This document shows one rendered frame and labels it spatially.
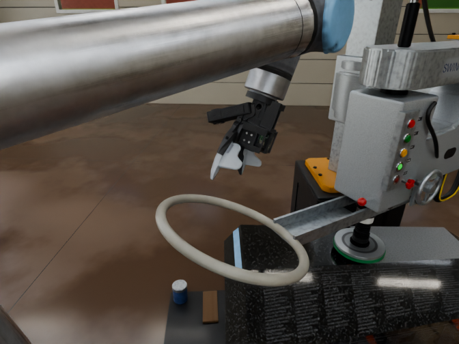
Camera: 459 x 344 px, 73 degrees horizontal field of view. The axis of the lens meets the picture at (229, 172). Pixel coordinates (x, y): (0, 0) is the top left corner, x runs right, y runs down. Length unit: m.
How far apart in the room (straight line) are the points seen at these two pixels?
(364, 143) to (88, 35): 1.09
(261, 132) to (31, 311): 2.25
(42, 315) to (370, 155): 2.22
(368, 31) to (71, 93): 1.93
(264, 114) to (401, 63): 0.58
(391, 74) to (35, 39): 1.02
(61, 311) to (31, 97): 2.34
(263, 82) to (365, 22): 1.50
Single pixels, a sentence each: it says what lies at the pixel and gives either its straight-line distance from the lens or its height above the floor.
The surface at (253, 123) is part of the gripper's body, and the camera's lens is 0.68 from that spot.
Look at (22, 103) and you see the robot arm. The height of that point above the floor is 1.70.
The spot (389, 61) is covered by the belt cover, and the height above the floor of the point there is 1.64.
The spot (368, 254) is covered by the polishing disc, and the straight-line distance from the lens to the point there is 1.49.
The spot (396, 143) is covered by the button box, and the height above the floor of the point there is 1.39.
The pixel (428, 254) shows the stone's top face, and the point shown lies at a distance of 1.71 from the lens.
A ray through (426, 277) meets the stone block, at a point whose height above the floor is 0.75.
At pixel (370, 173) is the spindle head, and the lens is 1.26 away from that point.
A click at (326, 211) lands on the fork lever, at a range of 1.34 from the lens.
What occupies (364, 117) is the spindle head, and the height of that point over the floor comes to 1.44.
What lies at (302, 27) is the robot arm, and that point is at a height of 1.75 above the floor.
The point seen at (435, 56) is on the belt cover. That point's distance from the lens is 1.21.
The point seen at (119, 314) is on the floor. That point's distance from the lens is 2.39.
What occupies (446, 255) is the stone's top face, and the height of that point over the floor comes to 0.80.
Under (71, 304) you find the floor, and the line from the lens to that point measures 2.57.
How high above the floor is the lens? 1.75
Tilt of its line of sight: 26 degrees down
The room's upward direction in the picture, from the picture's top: straight up
